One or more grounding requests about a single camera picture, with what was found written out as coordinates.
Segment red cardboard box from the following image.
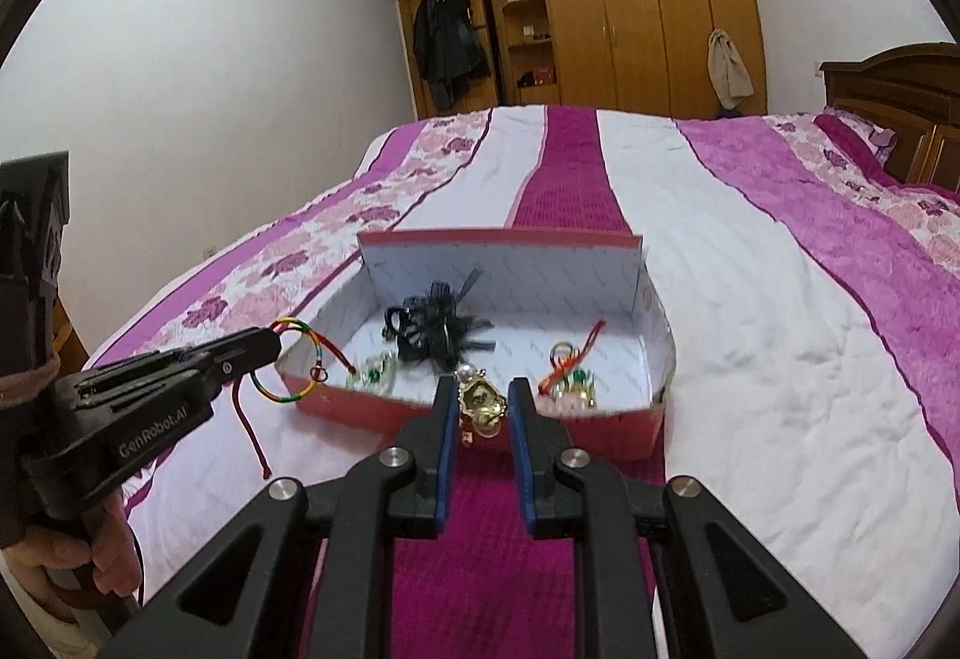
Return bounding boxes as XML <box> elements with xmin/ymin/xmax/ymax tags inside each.
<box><xmin>276</xmin><ymin>228</ymin><xmax>676</xmax><ymax>464</ymax></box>

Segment wooden bedside furniture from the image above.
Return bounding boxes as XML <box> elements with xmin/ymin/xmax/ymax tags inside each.
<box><xmin>52</xmin><ymin>299</ymin><xmax>87</xmax><ymax>368</ymax></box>

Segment dark hanging clothes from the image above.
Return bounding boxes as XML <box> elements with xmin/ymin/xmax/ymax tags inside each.
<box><xmin>411</xmin><ymin>0</ymin><xmax>488</xmax><ymax>112</ymax></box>

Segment wooden wardrobe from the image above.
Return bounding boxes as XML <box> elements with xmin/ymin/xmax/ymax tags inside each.
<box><xmin>358</xmin><ymin>0</ymin><xmax>770</xmax><ymax>121</ymax></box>

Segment black ribbon hair bow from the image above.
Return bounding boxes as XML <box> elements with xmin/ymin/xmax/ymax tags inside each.
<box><xmin>384</xmin><ymin>265</ymin><xmax>496</xmax><ymax>375</ymax></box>

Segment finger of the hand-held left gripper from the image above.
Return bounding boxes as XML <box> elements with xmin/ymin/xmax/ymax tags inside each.
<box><xmin>184</xmin><ymin>325</ymin><xmax>282</xmax><ymax>390</ymax></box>
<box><xmin>82</xmin><ymin>342</ymin><xmax>203</xmax><ymax>379</ymax></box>

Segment beige hanging cloth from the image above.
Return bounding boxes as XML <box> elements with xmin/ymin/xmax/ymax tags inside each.
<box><xmin>707</xmin><ymin>28</ymin><xmax>755</xmax><ymax>112</ymax></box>

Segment wooden headboard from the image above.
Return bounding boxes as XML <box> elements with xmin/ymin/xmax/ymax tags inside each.
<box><xmin>817</xmin><ymin>43</ymin><xmax>960</xmax><ymax>191</ymax></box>

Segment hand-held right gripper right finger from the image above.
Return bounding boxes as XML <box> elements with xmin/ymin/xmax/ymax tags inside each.
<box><xmin>507</xmin><ymin>374</ymin><xmax>863</xmax><ymax>659</ymax></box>

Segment bed with purple quilt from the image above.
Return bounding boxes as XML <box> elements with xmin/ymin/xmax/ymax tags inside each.
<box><xmin>82</xmin><ymin>104</ymin><xmax>960</xmax><ymax>659</ymax></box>

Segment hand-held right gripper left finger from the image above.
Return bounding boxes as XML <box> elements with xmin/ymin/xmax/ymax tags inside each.
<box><xmin>97</xmin><ymin>374</ymin><xmax>460</xmax><ymax>659</ymax></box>

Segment pink flower hair clip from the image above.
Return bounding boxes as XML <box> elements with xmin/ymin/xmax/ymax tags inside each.
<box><xmin>541</xmin><ymin>383</ymin><xmax>601</xmax><ymax>417</ymax></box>

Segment gold pendant pearl chain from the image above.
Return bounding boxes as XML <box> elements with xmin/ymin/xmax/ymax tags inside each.
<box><xmin>457</xmin><ymin>363</ymin><xmax>511</xmax><ymax>446</ymax></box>

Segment colourful rings with red cord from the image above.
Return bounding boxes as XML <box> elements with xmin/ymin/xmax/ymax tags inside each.
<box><xmin>536</xmin><ymin>320</ymin><xmax>608</xmax><ymax>398</ymax></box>

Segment pale green bead bracelet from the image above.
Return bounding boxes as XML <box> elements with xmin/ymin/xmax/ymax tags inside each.
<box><xmin>346</xmin><ymin>353</ymin><xmax>400</xmax><ymax>396</ymax></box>

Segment black cable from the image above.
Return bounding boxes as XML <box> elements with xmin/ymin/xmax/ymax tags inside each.
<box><xmin>124</xmin><ymin>516</ymin><xmax>145</xmax><ymax>609</ymax></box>

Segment person's left hand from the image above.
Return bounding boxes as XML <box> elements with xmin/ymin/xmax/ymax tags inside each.
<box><xmin>0</xmin><ymin>494</ymin><xmax>143</xmax><ymax>604</ymax></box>

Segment pink floral pillow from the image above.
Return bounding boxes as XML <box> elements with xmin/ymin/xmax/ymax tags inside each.
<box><xmin>814</xmin><ymin>108</ymin><xmax>901</xmax><ymax>165</ymax></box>

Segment person's left forearm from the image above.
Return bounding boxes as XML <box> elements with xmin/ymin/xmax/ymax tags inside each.
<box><xmin>0</xmin><ymin>573</ymin><xmax>102</xmax><ymax>659</ymax></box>

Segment colourful woven bracelet red cord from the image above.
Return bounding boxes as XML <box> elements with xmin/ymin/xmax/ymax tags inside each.
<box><xmin>232</xmin><ymin>318</ymin><xmax>357</xmax><ymax>480</ymax></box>

